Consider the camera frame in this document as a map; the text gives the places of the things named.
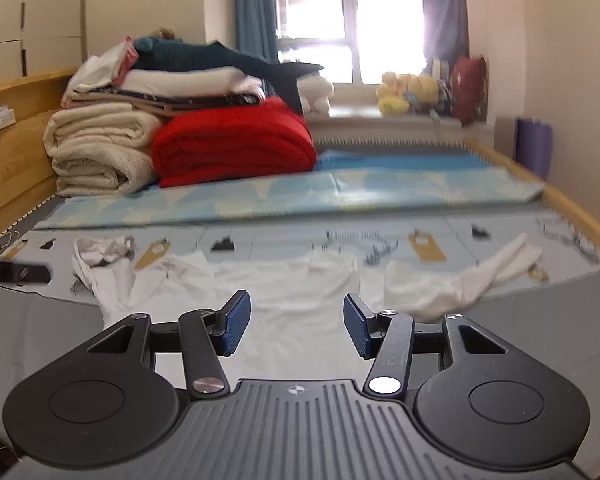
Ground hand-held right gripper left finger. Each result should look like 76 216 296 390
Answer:
87 290 253 401

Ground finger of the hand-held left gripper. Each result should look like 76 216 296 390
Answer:
0 259 52 285

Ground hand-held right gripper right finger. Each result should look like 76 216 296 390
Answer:
343 292 512 401

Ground white long-sleeved shirt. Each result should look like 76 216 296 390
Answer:
72 234 543 386

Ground grey printed bed sheet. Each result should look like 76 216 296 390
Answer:
0 195 600 466

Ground light blue patterned blanket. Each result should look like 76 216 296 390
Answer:
32 147 561 231

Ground folded cream blanket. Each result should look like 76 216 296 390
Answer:
43 102 165 198

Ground folded red blanket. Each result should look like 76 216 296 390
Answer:
151 96 318 188

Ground white plush toy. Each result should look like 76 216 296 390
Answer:
298 74 336 113

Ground yellow plush toy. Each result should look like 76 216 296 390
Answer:
376 72 440 114

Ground stack of folded bedding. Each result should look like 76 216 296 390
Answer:
61 37 267 111

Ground purple rolled mat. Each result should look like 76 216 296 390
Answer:
514 117 553 181

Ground cream wardrobe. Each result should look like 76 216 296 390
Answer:
0 0 88 86

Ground dark red cushion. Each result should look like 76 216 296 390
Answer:
450 55 490 126

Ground dark teal shark plush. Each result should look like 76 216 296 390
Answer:
132 35 325 113

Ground window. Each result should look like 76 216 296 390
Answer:
274 0 428 86

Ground blue curtain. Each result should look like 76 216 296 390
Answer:
234 0 281 63

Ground purple curtain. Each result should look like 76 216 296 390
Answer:
420 0 470 68

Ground wooden bed frame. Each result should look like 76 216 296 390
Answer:
0 67 600 271

